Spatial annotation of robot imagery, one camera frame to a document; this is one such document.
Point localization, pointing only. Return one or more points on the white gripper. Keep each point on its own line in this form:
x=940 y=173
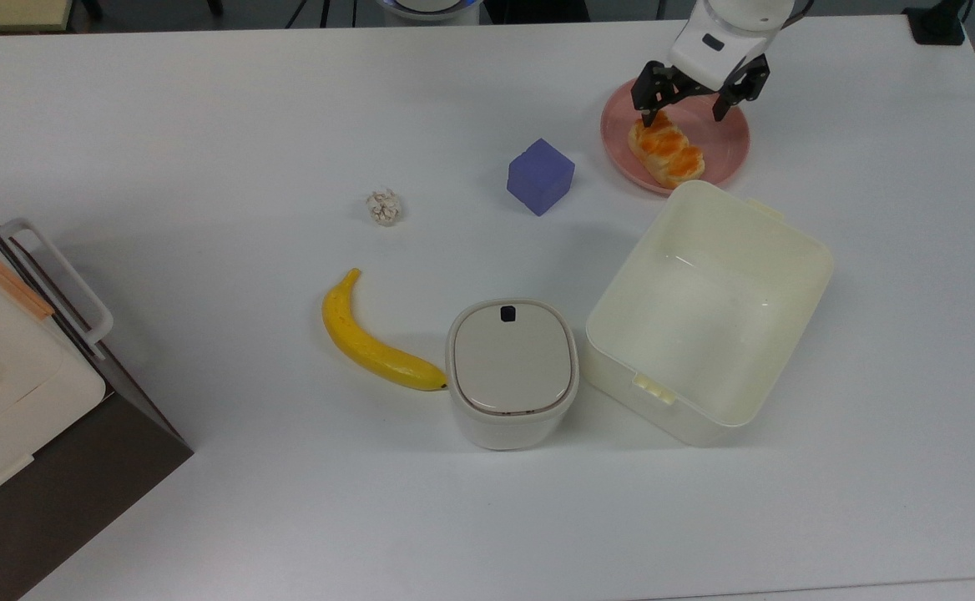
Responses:
x=717 y=54

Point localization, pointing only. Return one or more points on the orange glazed bread loaf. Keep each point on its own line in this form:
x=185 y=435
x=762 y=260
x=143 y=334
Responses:
x=669 y=154

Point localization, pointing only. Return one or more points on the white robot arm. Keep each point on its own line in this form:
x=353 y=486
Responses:
x=746 y=10

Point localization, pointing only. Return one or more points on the pink round plate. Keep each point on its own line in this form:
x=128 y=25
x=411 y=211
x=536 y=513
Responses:
x=723 y=142

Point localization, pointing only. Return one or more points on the purple foam cube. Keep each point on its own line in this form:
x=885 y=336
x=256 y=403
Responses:
x=540 y=177

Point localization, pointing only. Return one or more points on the cream plastic storage box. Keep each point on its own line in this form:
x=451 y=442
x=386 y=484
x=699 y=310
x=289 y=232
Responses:
x=704 y=317

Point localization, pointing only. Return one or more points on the black table clamp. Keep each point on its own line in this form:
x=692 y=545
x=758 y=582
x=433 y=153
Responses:
x=937 y=23

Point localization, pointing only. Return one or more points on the small white crumpled ball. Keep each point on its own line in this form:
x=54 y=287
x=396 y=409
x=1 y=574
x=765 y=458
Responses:
x=384 y=207

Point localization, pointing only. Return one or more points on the white lidded trash bin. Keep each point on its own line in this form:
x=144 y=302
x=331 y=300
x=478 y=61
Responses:
x=511 y=367

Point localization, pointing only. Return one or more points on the yellow banana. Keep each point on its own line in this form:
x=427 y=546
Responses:
x=362 y=342

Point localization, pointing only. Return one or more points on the beige wooden desk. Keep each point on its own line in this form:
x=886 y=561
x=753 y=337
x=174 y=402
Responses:
x=3 y=12

